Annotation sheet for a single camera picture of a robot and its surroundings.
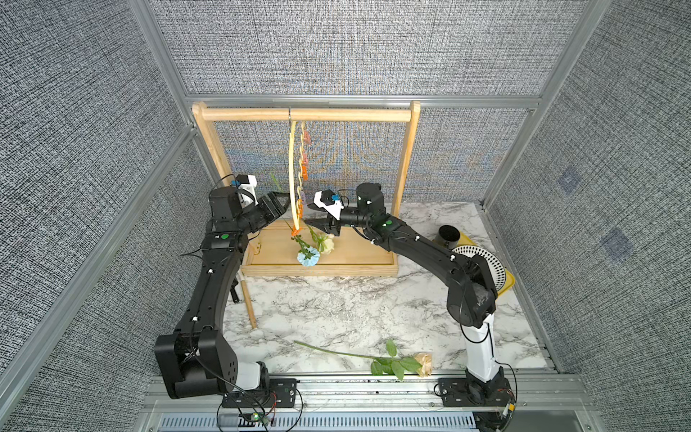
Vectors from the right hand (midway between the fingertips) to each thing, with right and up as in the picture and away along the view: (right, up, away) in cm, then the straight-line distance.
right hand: (307, 203), depth 75 cm
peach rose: (+24, -45, +2) cm, 51 cm away
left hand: (-5, +2, 0) cm, 5 cm away
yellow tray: (+69, -25, +20) cm, 76 cm away
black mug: (+48, -10, +21) cm, 53 cm away
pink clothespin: (-4, +27, +25) cm, 37 cm away
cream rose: (+4, -12, +20) cm, 24 cm away
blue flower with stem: (-2, -16, +15) cm, 22 cm away
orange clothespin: (-2, -1, 0) cm, 2 cm away
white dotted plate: (+65, -21, +22) cm, 71 cm away
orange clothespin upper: (-7, +17, +40) cm, 44 cm away
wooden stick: (-22, -33, +15) cm, 42 cm away
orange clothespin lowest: (-3, -8, -1) cm, 8 cm away
